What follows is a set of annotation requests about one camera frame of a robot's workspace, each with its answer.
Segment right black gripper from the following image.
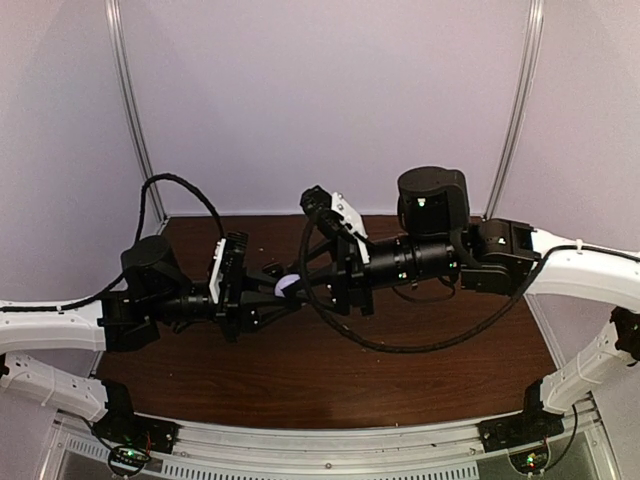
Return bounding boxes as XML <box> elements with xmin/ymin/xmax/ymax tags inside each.
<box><xmin>280</xmin><ymin>235</ymin><xmax>460</xmax><ymax>320</ymax></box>

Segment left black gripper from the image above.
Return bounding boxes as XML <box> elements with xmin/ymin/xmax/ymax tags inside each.
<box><xmin>148</xmin><ymin>264</ymin><xmax>294</xmax><ymax>342</ymax></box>

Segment lavender charging case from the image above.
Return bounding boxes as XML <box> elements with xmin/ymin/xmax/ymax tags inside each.
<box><xmin>274</xmin><ymin>273</ymin><xmax>300</xmax><ymax>298</ymax></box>

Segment black glossy charging case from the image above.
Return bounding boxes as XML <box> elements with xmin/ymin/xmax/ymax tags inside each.
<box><xmin>263</xmin><ymin>262</ymin><xmax>283</xmax><ymax>278</ymax></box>

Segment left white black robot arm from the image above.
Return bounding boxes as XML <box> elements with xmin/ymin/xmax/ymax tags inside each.
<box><xmin>1</xmin><ymin>234</ymin><xmax>303</xmax><ymax>444</ymax></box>

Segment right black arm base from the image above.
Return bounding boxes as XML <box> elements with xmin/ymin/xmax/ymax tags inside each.
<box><xmin>477</xmin><ymin>380</ymin><xmax>564</xmax><ymax>452</ymax></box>

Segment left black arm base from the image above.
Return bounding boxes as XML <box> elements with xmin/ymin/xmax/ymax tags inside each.
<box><xmin>92</xmin><ymin>380</ymin><xmax>179</xmax><ymax>454</ymax></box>

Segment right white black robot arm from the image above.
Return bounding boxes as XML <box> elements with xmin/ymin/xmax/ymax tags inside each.
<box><xmin>275</xmin><ymin>166</ymin><xmax>639</xmax><ymax>442</ymax></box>

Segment left small circuit board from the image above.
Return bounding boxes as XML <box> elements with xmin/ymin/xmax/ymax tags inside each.
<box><xmin>107</xmin><ymin>445</ymin><xmax>151</xmax><ymax>476</ymax></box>

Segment small circuit board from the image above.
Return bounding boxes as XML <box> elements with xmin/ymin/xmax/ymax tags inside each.
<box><xmin>509</xmin><ymin>446</ymin><xmax>550</xmax><ymax>476</ymax></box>
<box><xmin>107</xmin><ymin>445</ymin><xmax>151</xmax><ymax>476</ymax></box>

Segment right small circuit board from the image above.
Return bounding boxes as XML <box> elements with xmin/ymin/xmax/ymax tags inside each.
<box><xmin>509</xmin><ymin>446</ymin><xmax>550</xmax><ymax>476</ymax></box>

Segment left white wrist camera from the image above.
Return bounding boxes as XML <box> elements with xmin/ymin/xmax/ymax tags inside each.
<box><xmin>208</xmin><ymin>232</ymin><xmax>249</xmax><ymax>305</ymax></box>

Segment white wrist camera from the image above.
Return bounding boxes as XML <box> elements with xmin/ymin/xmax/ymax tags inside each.
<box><xmin>208</xmin><ymin>232</ymin><xmax>249</xmax><ymax>305</ymax></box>
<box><xmin>300</xmin><ymin>185</ymin><xmax>371</xmax><ymax>265</ymax></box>

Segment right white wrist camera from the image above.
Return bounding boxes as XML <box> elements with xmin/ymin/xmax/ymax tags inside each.
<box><xmin>300</xmin><ymin>185</ymin><xmax>371</xmax><ymax>265</ymax></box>

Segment left black braided cable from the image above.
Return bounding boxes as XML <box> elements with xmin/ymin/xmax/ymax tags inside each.
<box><xmin>0</xmin><ymin>173</ymin><xmax>226</xmax><ymax>314</ymax></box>

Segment black braided cable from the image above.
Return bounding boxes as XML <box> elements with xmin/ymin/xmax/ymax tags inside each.
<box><xmin>298</xmin><ymin>209</ymin><xmax>596</xmax><ymax>354</ymax></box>
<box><xmin>0</xmin><ymin>173</ymin><xmax>226</xmax><ymax>314</ymax></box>

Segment right black braided cable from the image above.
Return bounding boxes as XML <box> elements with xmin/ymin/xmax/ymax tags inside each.
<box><xmin>298</xmin><ymin>209</ymin><xmax>596</xmax><ymax>354</ymax></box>

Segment right aluminium frame post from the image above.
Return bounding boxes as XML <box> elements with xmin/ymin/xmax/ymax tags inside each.
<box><xmin>482</xmin><ymin>0</ymin><xmax>545</xmax><ymax>220</ymax></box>

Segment aluminium frame post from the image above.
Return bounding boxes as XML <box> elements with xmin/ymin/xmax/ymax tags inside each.
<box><xmin>482</xmin><ymin>0</ymin><xmax>545</xmax><ymax>220</ymax></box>
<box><xmin>103</xmin><ymin>0</ymin><xmax>169</xmax><ymax>224</ymax></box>

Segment front aluminium rail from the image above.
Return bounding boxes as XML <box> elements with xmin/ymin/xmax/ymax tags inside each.
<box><xmin>49</xmin><ymin>394</ymin><xmax>621</xmax><ymax>480</ymax></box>

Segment left aluminium frame post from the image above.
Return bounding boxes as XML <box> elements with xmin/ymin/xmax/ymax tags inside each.
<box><xmin>103</xmin><ymin>0</ymin><xmax>169</xmax><ymax>224</ymax></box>

